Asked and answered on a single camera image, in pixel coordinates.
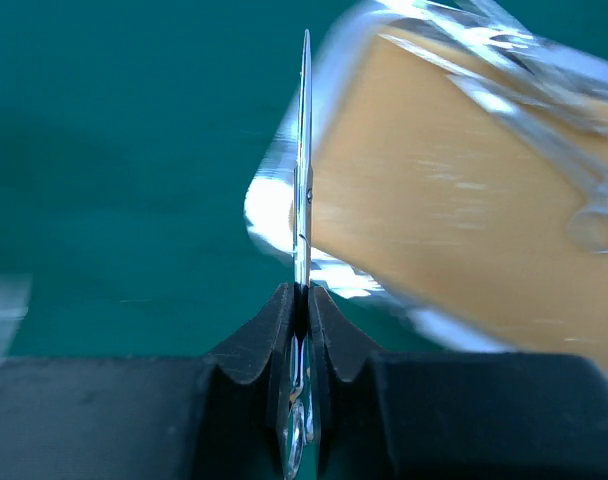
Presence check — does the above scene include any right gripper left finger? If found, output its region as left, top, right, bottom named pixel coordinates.
left=0, top=284, right=295, bottom=479

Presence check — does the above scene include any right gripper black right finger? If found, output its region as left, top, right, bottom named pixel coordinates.
left=309, top=287, right=608, bottom=479

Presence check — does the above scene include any metal tray yellow liner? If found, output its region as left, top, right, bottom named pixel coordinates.
left=244, top=1, right=608, bottom=373

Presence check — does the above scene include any green surgical cloth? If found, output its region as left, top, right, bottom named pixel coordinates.
left=0, top=0, right=608, bottom=480

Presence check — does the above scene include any silver needle holder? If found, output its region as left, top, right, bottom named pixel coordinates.
left=381, top=34, right=608, bottom=254

